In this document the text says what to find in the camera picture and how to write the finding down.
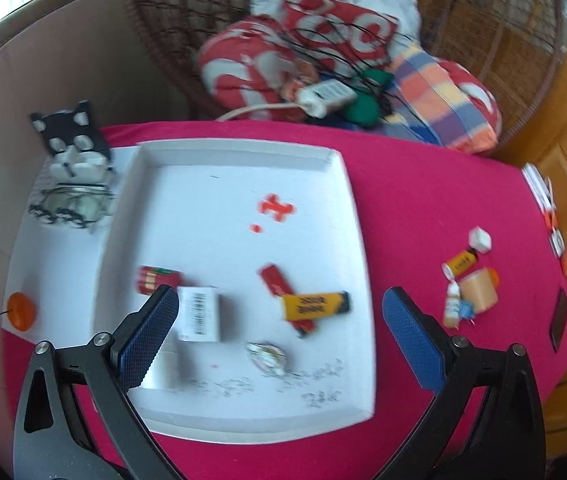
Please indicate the black white cat holder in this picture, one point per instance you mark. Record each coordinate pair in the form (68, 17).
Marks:
(68, 130)

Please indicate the flat red white cushion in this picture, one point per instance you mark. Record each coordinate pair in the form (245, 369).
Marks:
(333, 15)

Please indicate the eyeglasses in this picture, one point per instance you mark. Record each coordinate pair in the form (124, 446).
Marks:
(78, 203)

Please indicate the cardboard panel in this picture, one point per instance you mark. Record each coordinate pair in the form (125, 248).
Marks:
(63, 60)

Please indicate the small red box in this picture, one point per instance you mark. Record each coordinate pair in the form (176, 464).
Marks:
(156, 277)

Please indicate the yellow white-capped tube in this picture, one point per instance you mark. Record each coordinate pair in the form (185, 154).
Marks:
(462, 262)

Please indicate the white barcode box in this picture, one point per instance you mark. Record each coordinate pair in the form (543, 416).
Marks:
(201, 312)

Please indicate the orange tangerine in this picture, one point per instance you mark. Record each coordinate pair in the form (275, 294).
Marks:
(21, 311)

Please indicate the round red white cushion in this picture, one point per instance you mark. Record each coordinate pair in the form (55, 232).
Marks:
(238, 70)

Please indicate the white power adapter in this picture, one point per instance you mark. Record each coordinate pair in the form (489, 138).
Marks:
(328, 94)

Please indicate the yellow black tube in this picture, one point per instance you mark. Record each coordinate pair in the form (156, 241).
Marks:
(313, 305)

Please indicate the red lighter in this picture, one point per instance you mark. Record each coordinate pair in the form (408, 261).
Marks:
(276, 280)

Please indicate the pink tablecloth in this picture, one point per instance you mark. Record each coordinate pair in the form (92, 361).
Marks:
(413, 200)

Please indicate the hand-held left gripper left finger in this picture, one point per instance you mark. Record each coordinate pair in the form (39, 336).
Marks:
(151, 335)

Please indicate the white tray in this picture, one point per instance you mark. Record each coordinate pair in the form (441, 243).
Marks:
(213, 210)

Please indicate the plaid cloth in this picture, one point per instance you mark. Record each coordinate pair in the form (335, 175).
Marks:
(433, 90)

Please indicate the white power bank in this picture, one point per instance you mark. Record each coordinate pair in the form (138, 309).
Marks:
(536, 185)

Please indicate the black smartphone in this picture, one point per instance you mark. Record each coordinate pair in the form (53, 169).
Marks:
(558, 320)

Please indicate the white paper sheet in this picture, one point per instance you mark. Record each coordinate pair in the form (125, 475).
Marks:
(58, 260)

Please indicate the small dropper bottle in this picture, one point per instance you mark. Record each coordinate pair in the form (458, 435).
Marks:
(452, 305)

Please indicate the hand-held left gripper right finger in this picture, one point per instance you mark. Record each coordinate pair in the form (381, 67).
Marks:
(413, 345)

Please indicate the pale cylinder container orange lid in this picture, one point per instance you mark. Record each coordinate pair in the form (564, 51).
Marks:
(478, 290)

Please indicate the green pouch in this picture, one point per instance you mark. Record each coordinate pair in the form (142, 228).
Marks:
(378, 77)
(363, 110)

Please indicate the brown wicker hanging chair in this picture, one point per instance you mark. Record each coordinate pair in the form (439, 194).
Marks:
(163, 35)

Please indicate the small white box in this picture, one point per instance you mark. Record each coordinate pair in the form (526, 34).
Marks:
(481, 240)

